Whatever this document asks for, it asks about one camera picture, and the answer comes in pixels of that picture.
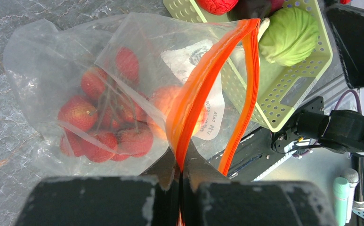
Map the orange peach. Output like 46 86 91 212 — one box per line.
146 85 209 141

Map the teal microphone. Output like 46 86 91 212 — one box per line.
333 177 350 226

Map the grey microphone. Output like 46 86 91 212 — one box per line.
341 169 364 213

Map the red textured ball fruit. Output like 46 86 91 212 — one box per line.
196 0 239 16

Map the green perforated plastic basket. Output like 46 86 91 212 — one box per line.
163 0 333 132

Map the green cabbage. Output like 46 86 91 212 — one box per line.
259 8 319 66

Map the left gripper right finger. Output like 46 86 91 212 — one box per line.
181 143 337 226

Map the red lychee bunch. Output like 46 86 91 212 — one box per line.
57 65 154 163

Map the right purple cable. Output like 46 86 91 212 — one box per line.
334 89 363 114

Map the white garlic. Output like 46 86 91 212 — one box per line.
257 17 270 42

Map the dark mangosteen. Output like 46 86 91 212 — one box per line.
227 0 272 21

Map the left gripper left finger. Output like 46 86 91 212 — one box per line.
16 150 179 226

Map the clear zip top bag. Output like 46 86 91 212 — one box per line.
3 13 260 176

